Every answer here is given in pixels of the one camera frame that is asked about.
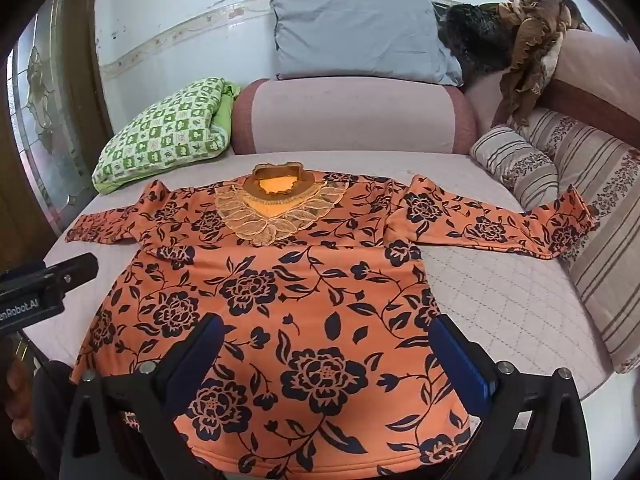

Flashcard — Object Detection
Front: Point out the wooden stained glass door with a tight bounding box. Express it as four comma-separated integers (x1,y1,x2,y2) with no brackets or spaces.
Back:
0,0,113,263

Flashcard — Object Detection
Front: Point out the grey pillow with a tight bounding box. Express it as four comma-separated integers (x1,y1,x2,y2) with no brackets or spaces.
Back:
270,0,464,87

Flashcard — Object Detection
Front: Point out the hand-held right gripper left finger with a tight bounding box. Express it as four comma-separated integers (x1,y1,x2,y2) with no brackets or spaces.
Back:
60,312,226,480

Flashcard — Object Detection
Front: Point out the black fuzzy garment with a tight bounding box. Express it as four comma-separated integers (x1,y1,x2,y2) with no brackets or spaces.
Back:
437,2,521,93

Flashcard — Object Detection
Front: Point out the person's left hand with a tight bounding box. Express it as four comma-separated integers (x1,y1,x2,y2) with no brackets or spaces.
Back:
5,359,37,441

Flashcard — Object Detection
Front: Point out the large striped floral pillow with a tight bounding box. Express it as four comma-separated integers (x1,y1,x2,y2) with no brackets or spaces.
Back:
515,107,640,375

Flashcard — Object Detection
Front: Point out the green white patterned pillow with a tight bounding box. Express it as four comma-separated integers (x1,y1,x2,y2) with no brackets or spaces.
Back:
91,77,240,195

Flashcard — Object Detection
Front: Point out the pink sofa armrest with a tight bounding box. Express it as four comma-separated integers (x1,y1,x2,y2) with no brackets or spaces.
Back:
465,27,640,152

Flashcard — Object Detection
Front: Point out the orange black floral blouse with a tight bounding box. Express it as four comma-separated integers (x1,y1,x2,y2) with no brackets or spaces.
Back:
65,161,601,478

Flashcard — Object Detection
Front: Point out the small striped floral pillow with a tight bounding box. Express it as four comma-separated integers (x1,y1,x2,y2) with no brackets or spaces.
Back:
469,125,560,211

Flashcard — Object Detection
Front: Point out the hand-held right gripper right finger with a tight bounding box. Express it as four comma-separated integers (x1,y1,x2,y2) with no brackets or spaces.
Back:
429,314,591,480

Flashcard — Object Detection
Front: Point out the pink backrest cushion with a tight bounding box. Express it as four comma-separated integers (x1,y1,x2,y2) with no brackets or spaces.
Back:
231,77,478,157

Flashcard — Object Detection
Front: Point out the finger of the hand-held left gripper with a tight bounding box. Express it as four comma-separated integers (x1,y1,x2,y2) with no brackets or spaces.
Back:
42,253,99,287

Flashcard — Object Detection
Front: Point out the brown ruffled cloth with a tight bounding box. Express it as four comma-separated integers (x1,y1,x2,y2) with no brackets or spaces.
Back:
492,0,593,128

